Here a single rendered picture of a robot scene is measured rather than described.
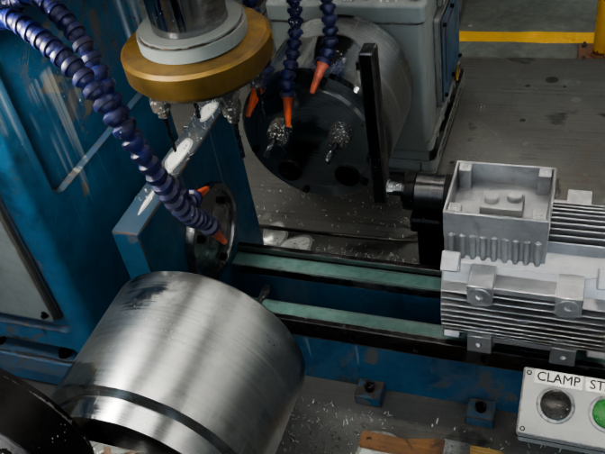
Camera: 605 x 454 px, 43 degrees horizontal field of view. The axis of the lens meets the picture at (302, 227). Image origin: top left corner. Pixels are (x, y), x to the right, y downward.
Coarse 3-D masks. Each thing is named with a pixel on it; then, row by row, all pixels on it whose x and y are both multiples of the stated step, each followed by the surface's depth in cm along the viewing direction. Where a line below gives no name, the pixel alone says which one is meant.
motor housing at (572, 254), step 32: (576, 224) 91; (576, 256) 90; (448, 288) 94; (512, 288) 91; (544, 288) 90; (448, 320) 96; (480, 320) 94; (512, 320) 94; (544, 320) 92; (576, 320) 90
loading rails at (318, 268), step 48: (240, 288) 126; (288, 288) 122; (336, 288) 119; (384, 288) 115; (432, 288) 112; (336, 336) 110; (384, 336) 106; (432, 336) 106; (384, 384) 113; (432, 384) 110; (480, 384) 107
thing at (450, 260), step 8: (448, 256) 93; (456, 256) 93; (440, 264) 93; (448, 264) 93; (456, 264) 93; (456, 272) 93; (600, 272) 87; (600, 280) 87; (600, 288) 87; (456, 336) 101; (592, 352) 95
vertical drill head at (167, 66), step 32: (160, 0) 84; (192, 0) 84; (224, 0) 88; (160, 32) 87; (192, 32) 86; (224, 32) 86; (256, 32) 90; (128, 64) 89; (160, 64) 88; (192, 64) 86; (224, 64) 85; (256, 64) 88; (160, 96) 87; (192, 96) 86; (224, 96) 89
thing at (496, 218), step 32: (448, 192) 93; (480, 192) 97; (512, 192) 93; (544, 192) 94; (448, 224) 92; (480, 224) 90; (512, 224) 89; (544, 224) 87; (480, 256) 93; (512, 256) 92; (544, 256) 90
